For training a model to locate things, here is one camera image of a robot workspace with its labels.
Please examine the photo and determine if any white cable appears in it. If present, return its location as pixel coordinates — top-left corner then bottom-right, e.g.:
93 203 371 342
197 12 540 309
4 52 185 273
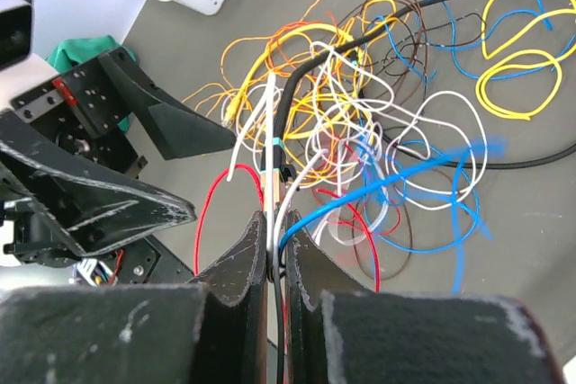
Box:
227 40 490 268

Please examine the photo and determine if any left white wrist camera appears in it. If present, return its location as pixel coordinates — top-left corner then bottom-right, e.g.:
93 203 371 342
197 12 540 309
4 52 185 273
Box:
0 0 33 70

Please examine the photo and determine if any green cloth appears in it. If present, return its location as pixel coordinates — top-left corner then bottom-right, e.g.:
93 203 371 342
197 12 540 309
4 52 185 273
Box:
47 35 130 138

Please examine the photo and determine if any black cable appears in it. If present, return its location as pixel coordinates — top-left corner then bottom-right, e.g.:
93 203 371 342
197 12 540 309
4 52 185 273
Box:
263 0 576 384

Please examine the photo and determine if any red cable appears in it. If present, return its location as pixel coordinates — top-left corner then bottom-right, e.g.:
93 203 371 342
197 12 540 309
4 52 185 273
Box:
193 163 382 293

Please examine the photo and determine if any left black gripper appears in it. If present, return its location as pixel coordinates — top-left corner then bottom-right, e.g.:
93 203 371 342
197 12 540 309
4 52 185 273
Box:
1 49 236 267

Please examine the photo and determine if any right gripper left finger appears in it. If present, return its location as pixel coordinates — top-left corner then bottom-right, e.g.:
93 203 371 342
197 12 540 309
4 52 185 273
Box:
1 211 267 383

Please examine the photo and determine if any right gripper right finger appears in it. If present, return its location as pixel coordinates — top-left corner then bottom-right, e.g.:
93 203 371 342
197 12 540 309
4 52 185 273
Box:
285 229 563 383

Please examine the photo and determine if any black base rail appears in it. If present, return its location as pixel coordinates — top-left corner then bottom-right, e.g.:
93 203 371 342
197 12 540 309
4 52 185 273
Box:
115 236 194 284

